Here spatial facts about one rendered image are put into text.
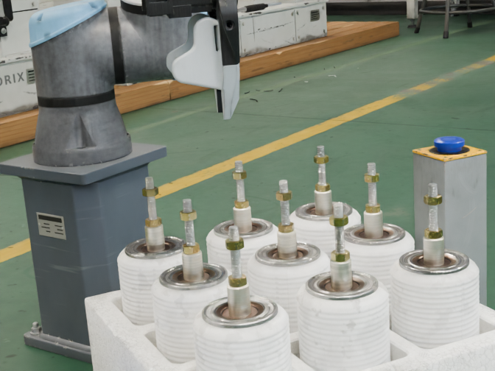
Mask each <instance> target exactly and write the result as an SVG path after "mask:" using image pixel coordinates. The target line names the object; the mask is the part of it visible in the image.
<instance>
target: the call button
mask: <svg viewBox="0 0 495 371"><path fill-rule="evenodd" d="M464 145H465V140H464V139H463V138H461V137H457V136H444V137H439V138H436V139H435V140H434V146H435V147H437V151H439V152H459V151H461V150H462V146H464Z"/></svg>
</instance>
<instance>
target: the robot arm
mask: <svg viewBox="0 0 495 371"><path fill-rule="evenodd" d="M120 3H121V6H117V7H106V6H107V3H106V2H105V0H82V1H76V2H72V3H68V4H62V5H58V6H55V7H50V8H47V9H44V10H40V11H37V12H36V13H34V14H33V15H32V16H31V18H30V20H29V39H30V43H29V47H30V48H31V53H32V63H33V69H34V75H35V85H36V91H37V97H38V109H39V112H38V121H37V126H36V131H35V141H34V142H33V144H32V153H33V160H34V162H35V163H36V164H39V165H42V166H53V167H71V166H87V165H93V164H98V163H105V162H108V161H112V160H117V159H120V158H123V157H125V156H127V155H129V154H130V153H131V152H132V151H133V148H132V141H131V137H130V134H129V132H127V131H126V128H125V125H124V122H123V119H122V116H121V113H120V112H119V109H118V107H117V104H116V97H115V90H114V85H118V84H127V83H134V82H150V81H158V80H177V81H178V82H180V83H183V84H188V85H196V86H201V87H205V88H213V89H214V92H215V98H216V103H217V112H218V113H222V112H223V119H224V120H226V119H231V117H232V115H233V113H234V110H235V108H236V105H237V103H238V101H239V63H240V56H239V19H238V10H237V5H238V0H120Z"/></svg>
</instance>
